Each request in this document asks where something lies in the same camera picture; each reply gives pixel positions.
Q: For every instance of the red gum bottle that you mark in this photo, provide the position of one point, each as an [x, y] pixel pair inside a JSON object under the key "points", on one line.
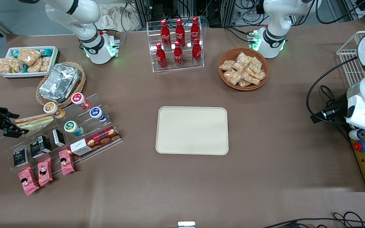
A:
{"points": [[79, 99]]}

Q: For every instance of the red cola bottle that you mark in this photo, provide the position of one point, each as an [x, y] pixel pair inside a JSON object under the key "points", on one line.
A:
{"points": [[195, 30], [165, 33], [180, 31], [178, 55], [196, 52], [161, 57]]}

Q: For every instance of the blue lid yogurt cup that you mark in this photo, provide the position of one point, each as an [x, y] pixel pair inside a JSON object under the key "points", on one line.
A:
{"points": [[97, 113]]}

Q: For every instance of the oval wicker basket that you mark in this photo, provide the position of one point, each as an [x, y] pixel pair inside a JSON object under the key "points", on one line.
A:
{"points": [[81, 85]]}

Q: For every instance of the teal snack packet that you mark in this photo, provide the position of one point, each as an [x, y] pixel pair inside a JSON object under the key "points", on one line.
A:
{"points": [[14, 53], [45, 51]]}

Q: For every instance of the green lid yogurt cup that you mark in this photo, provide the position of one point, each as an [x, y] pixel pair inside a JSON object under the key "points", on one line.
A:
{"points": [[72, 127]]}

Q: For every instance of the cream plastic tray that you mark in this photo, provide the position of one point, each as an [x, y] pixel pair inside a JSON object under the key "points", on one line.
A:
{"points": [[192, 131]]}

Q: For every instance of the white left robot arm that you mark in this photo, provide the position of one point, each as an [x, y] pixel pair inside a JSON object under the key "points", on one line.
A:
{"points": [[276, 28]]}

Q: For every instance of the white rectangular bin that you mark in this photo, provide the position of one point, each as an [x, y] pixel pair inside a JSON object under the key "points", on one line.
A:
{"points": [[55, 60]]}

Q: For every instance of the clear acrylic bottle rack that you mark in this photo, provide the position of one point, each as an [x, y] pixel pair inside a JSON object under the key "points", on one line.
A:
{"points": [[150, 31]]}

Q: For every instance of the crumpled beige paper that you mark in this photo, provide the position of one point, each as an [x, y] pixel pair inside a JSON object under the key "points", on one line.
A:
{"points": [[116, 17]]}

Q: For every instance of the pink cartoon snack packet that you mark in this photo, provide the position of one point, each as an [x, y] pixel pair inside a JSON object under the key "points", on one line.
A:
{"points": [[28, 181], [66, 162], [44, 172]]}

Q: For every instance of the triangle sandwich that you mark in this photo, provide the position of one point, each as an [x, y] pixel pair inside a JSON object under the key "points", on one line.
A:
{"points": [[40, 122]]}

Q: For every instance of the clear acrylic stepped shelf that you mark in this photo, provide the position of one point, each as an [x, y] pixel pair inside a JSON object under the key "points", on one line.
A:
{"points": [[8, 144]]}

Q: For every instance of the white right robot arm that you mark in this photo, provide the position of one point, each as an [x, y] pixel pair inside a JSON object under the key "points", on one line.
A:
{"points": [[74, 12]]}

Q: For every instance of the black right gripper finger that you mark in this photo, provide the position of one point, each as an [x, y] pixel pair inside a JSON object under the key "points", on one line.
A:
{"points": [[6, 115], [16, 131]]}

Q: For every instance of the red emergency stop button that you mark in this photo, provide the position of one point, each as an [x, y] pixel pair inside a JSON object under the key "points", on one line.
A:
{"points": [[360, 146]]}

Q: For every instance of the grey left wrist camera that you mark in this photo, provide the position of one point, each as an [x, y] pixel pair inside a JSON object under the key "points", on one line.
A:
{"points": [[356, 134]]}

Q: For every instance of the small silver metal object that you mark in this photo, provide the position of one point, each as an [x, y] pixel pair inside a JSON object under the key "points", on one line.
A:
{"points": [[186, 224]]}

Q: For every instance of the orange gum bottle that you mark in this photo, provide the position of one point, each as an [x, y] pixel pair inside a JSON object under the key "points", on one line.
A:
{"points": [[52, 108]]}

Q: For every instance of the clear packet rice crisp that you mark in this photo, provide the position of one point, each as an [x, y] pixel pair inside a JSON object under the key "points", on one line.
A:
{"points": [[35, 67], [45, 63], [16, 65], [28, 56], [3, 66]]}

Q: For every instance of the round wicker basket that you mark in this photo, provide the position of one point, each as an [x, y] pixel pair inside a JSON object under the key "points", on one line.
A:
{"points": [[227, 52]]}

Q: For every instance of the black Face tissue pack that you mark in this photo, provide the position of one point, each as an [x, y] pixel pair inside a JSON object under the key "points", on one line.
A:
{"points": [[58, 137], [21, 157], [40, 146]]}

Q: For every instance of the golden crisp snack packet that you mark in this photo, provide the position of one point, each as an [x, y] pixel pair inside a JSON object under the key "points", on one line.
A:
{"points": [[233, 77], [260, 75], [227, 65], [238, 67], [249, 78], [256, 64], [242, 58], [244, 84]]}

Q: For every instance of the red plaid cookie box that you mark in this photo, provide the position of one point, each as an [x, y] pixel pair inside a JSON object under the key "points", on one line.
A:
{"points": [[93, 142]]}

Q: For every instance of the silver foil container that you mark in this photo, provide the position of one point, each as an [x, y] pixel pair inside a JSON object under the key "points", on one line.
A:
{"points": [[59, 84]]}

